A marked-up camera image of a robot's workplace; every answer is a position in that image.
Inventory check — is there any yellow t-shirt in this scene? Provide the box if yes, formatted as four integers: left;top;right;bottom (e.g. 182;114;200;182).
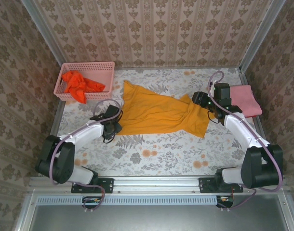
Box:
117;80;210;139

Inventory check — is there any pink folded t-shirt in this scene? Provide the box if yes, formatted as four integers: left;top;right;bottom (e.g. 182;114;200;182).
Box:
230;84;263;117

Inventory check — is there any pink plastic basket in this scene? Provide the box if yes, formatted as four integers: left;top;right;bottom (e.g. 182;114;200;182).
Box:
53;61;116;102

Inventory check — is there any orange-red crumpled t-shirt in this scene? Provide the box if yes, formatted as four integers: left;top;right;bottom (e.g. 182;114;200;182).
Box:
61;70;106;104

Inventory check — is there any floral table cover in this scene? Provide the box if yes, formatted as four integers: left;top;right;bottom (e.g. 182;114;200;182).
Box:
47;67;270;176

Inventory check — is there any black connector board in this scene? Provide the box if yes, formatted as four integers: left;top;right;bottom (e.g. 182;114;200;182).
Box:
216;195;234;208
82;196;102;209

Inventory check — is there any grey metal panel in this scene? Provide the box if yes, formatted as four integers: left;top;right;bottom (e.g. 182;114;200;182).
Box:
13;193;294;231

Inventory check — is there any thin black left camera cable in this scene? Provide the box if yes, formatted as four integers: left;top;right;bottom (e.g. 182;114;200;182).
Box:
102;134;118;144

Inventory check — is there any thin black camera cable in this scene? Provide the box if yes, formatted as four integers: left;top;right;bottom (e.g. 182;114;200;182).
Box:
102;134;118;144
207;112;221;125

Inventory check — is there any thin black right camera cable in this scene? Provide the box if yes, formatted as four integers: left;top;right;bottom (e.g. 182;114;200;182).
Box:
207;112;221;125

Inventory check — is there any aluminium side rail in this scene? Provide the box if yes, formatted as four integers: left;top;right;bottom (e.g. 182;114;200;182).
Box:
49;101;66;138
238;68;278;175

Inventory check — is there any aluminium rear rail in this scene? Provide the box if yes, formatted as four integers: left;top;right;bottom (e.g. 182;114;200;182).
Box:
114;66;241;71

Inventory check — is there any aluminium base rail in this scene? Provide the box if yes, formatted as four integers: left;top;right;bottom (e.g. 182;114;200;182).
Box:
28;175;289;193

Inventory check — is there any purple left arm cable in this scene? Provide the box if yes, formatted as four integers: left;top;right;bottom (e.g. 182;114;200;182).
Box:
48;98;125;212

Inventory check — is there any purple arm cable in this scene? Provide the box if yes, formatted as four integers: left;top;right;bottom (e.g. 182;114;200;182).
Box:
48;98;125;212
208;71;284;212

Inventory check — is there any white slotted cable duct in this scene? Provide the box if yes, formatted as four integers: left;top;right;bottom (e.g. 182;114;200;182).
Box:
37;195;219;205

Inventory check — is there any aluminium frame post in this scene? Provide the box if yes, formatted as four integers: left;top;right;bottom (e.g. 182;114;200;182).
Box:
20;0;67;65
239;0;287;70

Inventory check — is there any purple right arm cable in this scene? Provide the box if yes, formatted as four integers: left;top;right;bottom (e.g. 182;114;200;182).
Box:
208;71;284;212

